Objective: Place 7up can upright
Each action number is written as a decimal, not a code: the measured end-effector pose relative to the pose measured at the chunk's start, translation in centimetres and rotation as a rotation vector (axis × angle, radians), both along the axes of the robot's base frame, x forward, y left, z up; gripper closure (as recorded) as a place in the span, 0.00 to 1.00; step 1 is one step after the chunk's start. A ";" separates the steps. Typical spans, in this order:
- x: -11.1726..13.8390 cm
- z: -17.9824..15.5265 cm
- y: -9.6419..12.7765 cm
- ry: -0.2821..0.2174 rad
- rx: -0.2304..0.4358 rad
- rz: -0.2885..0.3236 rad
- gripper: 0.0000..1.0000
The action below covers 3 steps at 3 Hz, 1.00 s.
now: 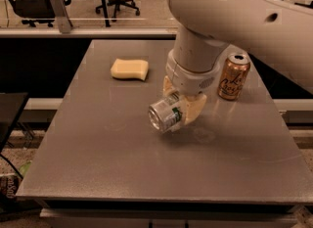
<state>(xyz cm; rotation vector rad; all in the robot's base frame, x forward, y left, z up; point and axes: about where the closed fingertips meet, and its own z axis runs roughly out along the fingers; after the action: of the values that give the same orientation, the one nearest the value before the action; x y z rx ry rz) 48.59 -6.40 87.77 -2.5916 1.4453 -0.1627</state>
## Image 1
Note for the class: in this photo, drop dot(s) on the left metal railing post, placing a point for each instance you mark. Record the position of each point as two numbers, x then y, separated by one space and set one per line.
63 22

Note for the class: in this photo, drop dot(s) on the yellow sponge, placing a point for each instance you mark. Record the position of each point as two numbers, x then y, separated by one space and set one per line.
130 69

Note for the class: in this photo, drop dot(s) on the silver 7up can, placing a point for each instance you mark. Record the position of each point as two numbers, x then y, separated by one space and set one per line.
166 113

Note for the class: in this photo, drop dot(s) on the gold LaCroix can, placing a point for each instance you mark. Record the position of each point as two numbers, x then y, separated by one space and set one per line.
233 76

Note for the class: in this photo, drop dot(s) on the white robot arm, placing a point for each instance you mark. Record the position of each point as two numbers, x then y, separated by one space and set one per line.
277 32

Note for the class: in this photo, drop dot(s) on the snack bag on floor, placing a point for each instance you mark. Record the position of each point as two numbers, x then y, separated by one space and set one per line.
9 185

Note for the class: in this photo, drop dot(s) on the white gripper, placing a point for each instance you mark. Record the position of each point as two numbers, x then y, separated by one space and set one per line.
191 79

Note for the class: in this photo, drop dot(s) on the metal railing ledge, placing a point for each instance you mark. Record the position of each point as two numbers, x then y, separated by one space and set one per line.
92 33

